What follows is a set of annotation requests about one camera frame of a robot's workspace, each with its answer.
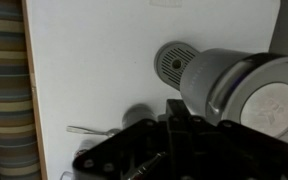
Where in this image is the metal spoon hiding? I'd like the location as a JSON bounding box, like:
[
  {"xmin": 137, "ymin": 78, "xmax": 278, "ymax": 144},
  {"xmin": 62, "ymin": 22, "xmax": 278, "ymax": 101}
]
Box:
[{"xmin": 66, "ymin": 125, "xmax": 122, "ymax": 138}]

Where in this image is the dark glass jar black lid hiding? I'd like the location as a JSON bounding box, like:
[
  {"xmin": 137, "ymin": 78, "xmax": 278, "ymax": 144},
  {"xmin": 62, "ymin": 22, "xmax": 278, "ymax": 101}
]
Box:
[{"xmin": 121, "ymin": 103, "xmax": 158, "ymax": 130}]

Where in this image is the grey coffee maker lid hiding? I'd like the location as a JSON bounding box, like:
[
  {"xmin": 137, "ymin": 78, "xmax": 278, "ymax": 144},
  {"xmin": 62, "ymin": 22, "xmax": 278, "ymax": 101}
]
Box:
[{"xmin": 206, "ymin": 52, "xmax": 288, "ymax": 150}]

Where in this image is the white plastic board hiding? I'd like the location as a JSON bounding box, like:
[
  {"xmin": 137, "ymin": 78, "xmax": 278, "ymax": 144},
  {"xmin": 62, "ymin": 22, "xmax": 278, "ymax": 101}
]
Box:
[{"xmin": 25, "ymin": 0, "xmax": 282, "ymax": 180}]

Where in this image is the striped sofa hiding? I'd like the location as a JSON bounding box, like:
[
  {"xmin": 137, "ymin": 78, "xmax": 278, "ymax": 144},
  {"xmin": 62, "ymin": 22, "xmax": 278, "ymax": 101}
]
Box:
[{"xmin": 0, "ymin": 0, "xmax": 42, "ymax": 180}]

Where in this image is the small clear glass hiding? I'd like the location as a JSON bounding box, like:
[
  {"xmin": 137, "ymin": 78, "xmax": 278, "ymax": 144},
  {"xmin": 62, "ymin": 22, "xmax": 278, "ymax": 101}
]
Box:
[{"xmin": 59, "ymin": 170, "xmax": 75, "ymax": 180}]

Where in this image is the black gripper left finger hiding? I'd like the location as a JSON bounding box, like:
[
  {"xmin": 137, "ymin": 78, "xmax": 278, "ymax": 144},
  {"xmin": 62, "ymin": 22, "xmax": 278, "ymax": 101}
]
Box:
[{"xmin": 71, "ymin": 99, "xmax": 185, "ymax": 180}]

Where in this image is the grey coffee maker body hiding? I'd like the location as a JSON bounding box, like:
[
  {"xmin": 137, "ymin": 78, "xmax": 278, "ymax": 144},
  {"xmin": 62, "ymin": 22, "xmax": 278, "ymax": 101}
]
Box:
[{"xmin": 153, "ymin": 40, "xmax": 262, "ymax": 118}]

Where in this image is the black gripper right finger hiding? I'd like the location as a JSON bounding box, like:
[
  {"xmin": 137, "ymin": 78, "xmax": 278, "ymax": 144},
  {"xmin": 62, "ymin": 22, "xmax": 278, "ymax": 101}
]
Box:
[{"xmin": 183, "ymin": 100, "xmax": 288, "ymax": 180}]

